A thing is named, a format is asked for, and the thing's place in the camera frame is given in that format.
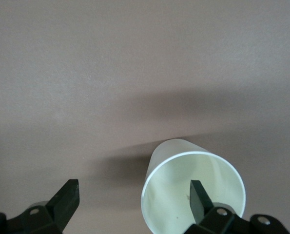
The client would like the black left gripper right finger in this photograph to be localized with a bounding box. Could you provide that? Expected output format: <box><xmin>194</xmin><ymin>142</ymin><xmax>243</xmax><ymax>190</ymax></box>
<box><xmin>186</xmin><ymin>179</ymin><xmax>290</xmax><ymax>234</ymax></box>

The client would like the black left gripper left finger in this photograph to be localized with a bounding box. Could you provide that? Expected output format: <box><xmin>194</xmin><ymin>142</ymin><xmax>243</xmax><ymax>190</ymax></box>
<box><xmin>0</xmin><ymin>179</ymin><xmax>81</xmax><ymax>234</ymax></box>

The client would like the white plastic cup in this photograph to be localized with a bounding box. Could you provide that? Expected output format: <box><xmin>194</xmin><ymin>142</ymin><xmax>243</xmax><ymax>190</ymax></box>
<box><xmin>140</xmin><ymin>138</ymin><xmax>247</xmax><ymax>234</ymax></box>

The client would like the brown table mat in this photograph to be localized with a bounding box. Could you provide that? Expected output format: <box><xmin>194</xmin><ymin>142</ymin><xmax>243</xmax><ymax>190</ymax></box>
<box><xmin>0</xmin><ymin>0</ymin><xmax>290</xmax><ymax>234</ymax></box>

